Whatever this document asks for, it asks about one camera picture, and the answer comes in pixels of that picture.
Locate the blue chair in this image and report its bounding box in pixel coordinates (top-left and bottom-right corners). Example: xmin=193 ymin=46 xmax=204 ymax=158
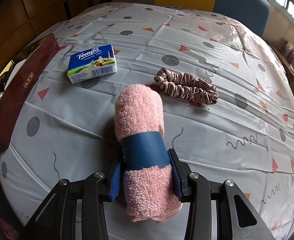
xmin=213 ymin=0 xmax=271 ymax=39

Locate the pink towel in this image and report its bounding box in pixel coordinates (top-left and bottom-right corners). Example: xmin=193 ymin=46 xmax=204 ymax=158
xmin=113 ymin=84 xmax=185 ymax=223

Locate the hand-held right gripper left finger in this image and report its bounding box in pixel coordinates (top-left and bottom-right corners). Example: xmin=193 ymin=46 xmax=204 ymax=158
xmin=24 ymin=160 xmax=122 ymax=240

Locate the pink satin scrunchie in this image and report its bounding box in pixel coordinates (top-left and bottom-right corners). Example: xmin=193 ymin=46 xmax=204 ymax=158
xmin=154 ymin=67 xmax=219 ymax=106

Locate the patterned white tablecloth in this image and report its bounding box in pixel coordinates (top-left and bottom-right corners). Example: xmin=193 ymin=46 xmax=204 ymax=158
xmin=0 ymin=2 xmax=294 ymax=240

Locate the blue tissue pack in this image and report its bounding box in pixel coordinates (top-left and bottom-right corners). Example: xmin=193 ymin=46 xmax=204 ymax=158
xmin=67 ymin=44 xmax=119 ymax=84

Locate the pink packet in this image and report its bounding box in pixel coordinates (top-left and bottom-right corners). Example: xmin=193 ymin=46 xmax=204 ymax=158
xmin=283 ymin=41 xmax=294 ymax=68

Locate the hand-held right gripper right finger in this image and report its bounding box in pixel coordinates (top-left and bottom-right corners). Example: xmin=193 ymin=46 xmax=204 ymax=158
xmin=167 ymin=148 xmax=275 ymax=240

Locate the dark red box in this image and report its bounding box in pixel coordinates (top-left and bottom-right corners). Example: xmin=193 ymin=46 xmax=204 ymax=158
xmin=0 ymin=33 xmax=60 ymax=150

